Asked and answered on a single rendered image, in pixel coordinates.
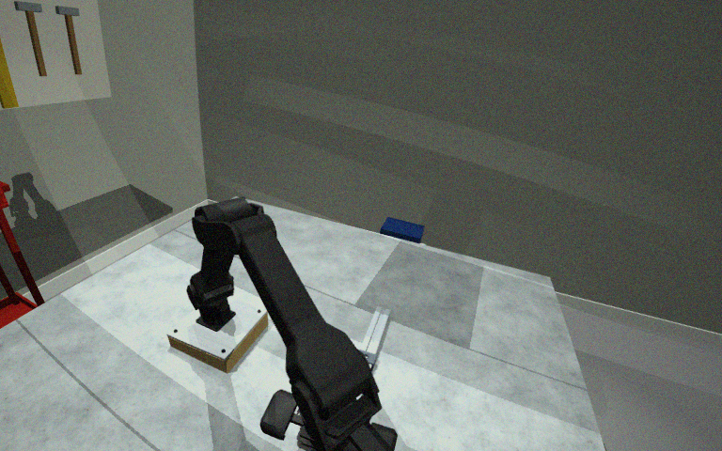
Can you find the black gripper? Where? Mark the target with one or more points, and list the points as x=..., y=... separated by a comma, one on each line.
x=281, y=411

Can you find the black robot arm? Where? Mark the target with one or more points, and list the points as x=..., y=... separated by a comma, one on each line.
x=327, y=372

